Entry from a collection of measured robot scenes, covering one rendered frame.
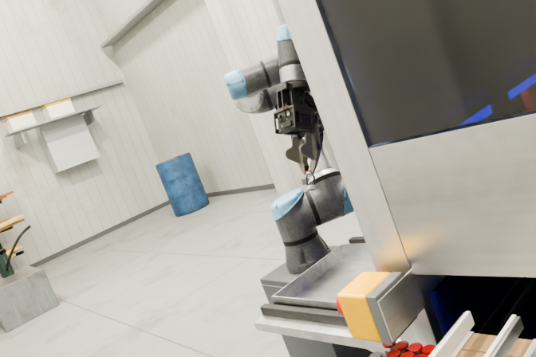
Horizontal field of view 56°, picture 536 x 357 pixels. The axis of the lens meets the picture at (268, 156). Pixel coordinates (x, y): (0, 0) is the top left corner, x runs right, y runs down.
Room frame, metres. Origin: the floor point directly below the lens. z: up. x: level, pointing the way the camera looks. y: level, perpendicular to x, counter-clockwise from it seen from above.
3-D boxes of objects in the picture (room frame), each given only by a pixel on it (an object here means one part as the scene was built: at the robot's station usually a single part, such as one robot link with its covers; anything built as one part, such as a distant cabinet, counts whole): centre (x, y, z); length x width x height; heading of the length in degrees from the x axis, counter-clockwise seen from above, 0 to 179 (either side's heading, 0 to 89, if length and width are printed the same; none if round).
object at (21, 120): (8.67, 3.73, 2.42); 0.41 x 0.34 x 0.23; 127
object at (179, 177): (8.54, 1.54, 0.48); 0.65 x 0.64 x 0.96; 37
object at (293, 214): (1.55, -0.01, 0.96); 0.13 x 0.12 x 0.14; 92
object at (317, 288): (1.02, -0.11, 0.90); 0.34 x 0.26 x 0.04; 40
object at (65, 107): (9.06, 3.20, 2.44); 0.46 x 0.38 x 0.26; 127
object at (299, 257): (1.55, -0.01, 0.84); 0.15 x 0.15 x 0.10
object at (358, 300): (0.68, -0.07, 1.00); 0.08 x 0.07 x 0.07; 41
